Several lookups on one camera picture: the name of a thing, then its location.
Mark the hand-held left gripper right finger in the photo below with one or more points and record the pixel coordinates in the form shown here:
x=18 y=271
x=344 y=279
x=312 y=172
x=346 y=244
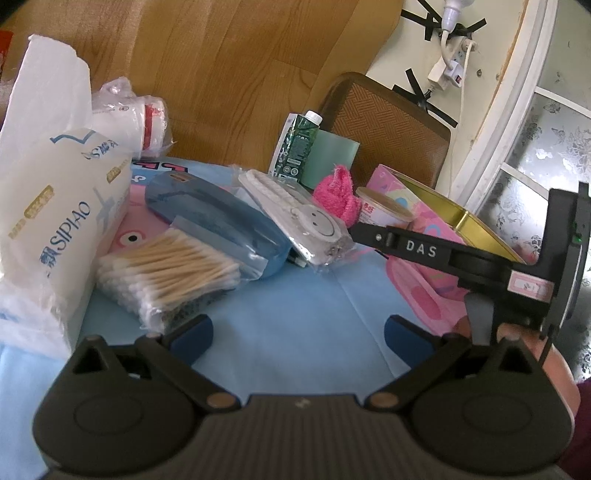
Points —
x=402 y=336

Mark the blue pouch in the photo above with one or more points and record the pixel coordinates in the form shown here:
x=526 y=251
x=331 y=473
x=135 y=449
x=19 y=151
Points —
x=207 y=203

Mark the red box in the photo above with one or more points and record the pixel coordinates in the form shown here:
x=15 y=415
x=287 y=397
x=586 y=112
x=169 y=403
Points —
x=4 y=44

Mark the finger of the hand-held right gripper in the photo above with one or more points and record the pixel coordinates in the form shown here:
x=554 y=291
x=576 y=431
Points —
x=415 y=249

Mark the white plug adapter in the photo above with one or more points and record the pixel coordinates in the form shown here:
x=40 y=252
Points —
x=455 y=11

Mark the plastic-wrapped paper cup stack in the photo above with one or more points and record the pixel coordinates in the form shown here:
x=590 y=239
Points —
x=124 y=120

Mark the person's right hand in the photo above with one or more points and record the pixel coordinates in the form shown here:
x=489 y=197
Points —
x=561 y=367

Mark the bag of cotton swabs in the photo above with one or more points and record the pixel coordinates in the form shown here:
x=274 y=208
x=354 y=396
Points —
x=171 y=272

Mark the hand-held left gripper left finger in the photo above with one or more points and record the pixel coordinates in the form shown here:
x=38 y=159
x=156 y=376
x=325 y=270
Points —
x=191 y=333

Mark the white tissue pack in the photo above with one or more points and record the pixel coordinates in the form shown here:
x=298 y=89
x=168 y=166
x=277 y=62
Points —
x=51 y=207

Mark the white power strip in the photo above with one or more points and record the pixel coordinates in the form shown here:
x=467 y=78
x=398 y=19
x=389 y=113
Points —
x=450 y=60

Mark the pink tin box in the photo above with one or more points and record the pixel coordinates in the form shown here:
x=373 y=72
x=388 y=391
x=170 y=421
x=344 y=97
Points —
x=443 y=217

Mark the brown woven chair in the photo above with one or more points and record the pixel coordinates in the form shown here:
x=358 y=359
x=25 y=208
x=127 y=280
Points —
x=392 y=124

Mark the green drink carton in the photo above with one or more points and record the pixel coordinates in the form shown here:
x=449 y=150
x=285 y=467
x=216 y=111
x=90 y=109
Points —
x=298 y=147

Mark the pink fluffy cloth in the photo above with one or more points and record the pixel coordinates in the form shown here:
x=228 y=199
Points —
x=337 y=194

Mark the white frosted window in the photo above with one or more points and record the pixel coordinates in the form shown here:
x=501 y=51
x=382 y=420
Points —
x=521 y=87

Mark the teal cup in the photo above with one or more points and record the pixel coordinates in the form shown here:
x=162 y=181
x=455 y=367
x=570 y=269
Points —
x=333 y=159

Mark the black tape strip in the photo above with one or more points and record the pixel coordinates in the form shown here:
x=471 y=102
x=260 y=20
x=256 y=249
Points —
x=422 y=21
x=468 y=26
x=420 y=94

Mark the brown wood-grain board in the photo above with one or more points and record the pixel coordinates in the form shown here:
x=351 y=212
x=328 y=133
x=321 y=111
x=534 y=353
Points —
x=207 y=69

